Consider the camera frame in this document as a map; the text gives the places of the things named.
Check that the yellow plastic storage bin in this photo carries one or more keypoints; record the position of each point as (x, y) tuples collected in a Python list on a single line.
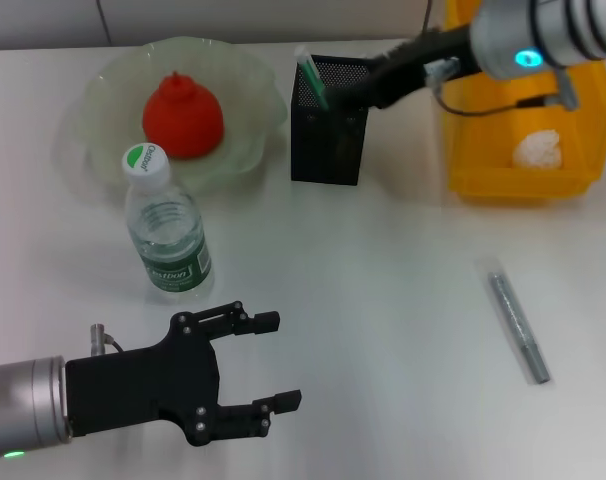
[(483, 165)]

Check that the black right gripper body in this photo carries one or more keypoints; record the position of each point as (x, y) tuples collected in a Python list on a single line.
[(423, 60)]

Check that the pale green glass fruit plate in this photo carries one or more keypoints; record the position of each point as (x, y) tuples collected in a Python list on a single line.
[(243, 100)]

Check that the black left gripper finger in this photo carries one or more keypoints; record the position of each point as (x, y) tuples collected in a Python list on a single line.
[(238, 320), (257, 415)]

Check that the clear water bottle green label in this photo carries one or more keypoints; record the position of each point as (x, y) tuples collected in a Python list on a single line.
[(168, 250)]

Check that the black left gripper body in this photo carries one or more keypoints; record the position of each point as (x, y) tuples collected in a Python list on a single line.
[(145, 390)]

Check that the black mesh pen holder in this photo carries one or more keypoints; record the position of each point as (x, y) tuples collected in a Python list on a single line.
[(328, 150)]

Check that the grey pen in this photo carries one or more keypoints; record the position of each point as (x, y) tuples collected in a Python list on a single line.
[(515, 320)]

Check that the white paper ball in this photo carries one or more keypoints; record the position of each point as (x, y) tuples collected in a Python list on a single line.
[(537, 150)]

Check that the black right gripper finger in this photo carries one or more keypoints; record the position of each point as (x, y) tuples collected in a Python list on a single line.
[(370, 70), (365, 97)]

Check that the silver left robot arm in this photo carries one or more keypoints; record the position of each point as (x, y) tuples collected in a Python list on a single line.
[(25, 405)]

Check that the green pen white clip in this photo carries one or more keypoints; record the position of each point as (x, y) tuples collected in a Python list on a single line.
[(313, 77)]

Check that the orange fruit with nub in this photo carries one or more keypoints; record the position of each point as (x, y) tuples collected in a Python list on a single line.
[(183, 120)]

